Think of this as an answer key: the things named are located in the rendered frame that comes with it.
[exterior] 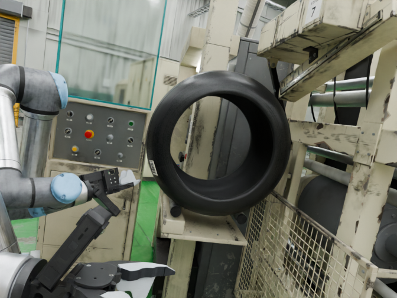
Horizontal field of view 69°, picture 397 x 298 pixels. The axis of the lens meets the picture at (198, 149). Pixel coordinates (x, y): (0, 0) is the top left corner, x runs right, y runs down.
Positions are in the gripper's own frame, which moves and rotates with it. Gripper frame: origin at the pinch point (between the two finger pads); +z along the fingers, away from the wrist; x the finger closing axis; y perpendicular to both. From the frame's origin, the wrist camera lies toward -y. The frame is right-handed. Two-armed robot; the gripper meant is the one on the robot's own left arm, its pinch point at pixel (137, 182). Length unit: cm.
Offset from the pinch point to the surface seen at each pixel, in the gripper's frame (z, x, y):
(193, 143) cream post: 49, 15, 10
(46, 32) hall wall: 315, 785, 431
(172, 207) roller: 14.3, 0.7, -13.8
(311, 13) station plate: 40, -57, 43
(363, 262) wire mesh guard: 21, -64, -30
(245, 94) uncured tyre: 35, -30, 24
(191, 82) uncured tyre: 21.2, -16.8, 32.5
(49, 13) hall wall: 331, 770, 487
